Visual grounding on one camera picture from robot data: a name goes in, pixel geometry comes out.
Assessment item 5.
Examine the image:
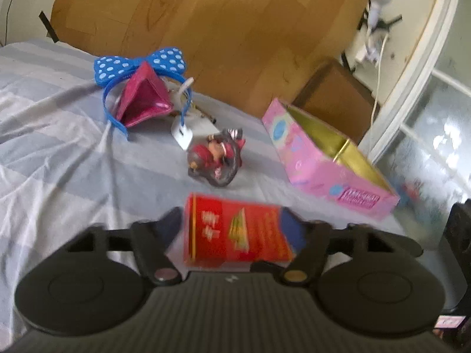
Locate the white hanging cable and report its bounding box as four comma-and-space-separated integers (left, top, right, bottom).
369, 35, 391, 144

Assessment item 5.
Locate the thin black wall cable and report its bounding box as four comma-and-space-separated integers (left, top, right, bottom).
0, 0, 17, 46

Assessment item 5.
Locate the brown bedside cabinet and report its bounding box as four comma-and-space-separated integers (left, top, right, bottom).
292, 59, 381, 144

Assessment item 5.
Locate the blue polka dot bow headband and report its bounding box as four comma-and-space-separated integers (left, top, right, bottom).
93, 46, 194, 142

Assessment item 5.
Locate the grey striped bed sheet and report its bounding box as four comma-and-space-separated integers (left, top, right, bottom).
0, 39, 442, 342

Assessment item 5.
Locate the white tag with keys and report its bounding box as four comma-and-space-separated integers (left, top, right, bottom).
170, 77, 196, 151

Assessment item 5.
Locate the pink wallet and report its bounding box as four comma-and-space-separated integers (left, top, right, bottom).
116, 62, 173, 129

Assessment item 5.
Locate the wooden headboard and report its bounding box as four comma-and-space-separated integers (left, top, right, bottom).
49, 0, 369, 126

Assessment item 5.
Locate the red printed box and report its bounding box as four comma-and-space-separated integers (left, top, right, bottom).
183, 193, 299, 269

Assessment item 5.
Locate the pink tin box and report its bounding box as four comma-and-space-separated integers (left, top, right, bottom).
262, 97, 400, 222

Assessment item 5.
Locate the red and grey figurine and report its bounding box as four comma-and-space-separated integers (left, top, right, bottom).
187, 128, 246, 188

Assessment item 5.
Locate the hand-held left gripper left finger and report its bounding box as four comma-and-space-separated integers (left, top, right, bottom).
66, 208, 183, 285

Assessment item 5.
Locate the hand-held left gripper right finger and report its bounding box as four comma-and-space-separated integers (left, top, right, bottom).
280, 208, 424, 287

